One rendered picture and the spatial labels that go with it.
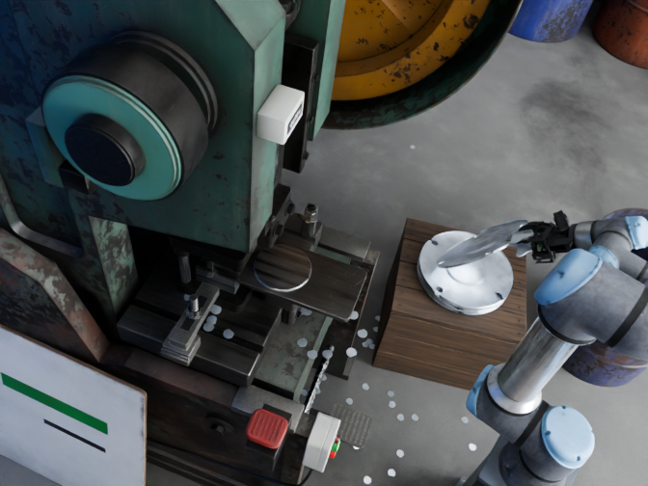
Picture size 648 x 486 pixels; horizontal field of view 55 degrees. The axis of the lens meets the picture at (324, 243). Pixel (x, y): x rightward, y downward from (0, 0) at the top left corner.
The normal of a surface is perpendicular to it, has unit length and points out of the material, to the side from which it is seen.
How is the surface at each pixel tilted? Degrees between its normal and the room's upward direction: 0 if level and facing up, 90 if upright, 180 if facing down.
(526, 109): 0
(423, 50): 90
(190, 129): 71
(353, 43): 90
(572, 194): 0
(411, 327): 90
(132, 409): 78
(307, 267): 0
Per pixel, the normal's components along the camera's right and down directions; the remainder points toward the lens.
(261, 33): 0.74, -0.22
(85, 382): -0.36, 0.54
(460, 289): 0.11, -0.62
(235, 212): -0.33, 0.71
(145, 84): 0.51, -0.42
